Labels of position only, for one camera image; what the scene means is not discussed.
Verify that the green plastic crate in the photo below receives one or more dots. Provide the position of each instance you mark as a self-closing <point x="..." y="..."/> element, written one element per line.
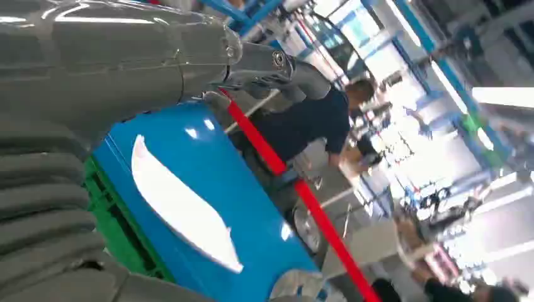
<point x="108" y="225"/>

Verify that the person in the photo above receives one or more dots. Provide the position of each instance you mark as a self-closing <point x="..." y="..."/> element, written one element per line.
<point x="442" y="292"/>
<point x="300" y="125"/>

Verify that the white plastic shell part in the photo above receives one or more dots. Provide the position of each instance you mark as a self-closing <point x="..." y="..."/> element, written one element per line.
<point x="183" y="204"/>

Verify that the blue metal shelf rack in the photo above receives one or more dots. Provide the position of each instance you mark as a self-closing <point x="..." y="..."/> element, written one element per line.
<point x="242" y="208"/>

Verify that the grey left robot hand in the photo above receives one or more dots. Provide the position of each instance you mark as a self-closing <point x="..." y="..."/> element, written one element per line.
<point x="104" y="62"/>

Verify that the red barrier belt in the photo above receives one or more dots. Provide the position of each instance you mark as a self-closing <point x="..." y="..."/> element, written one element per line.
<point x="267" y="150"/>

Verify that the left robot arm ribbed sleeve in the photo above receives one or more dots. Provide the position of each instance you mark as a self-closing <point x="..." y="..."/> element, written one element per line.
<point x="41" y="208"/>

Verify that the chrome stool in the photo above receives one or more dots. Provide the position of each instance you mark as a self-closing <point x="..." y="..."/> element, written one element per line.
<point x="306" y="233"/>

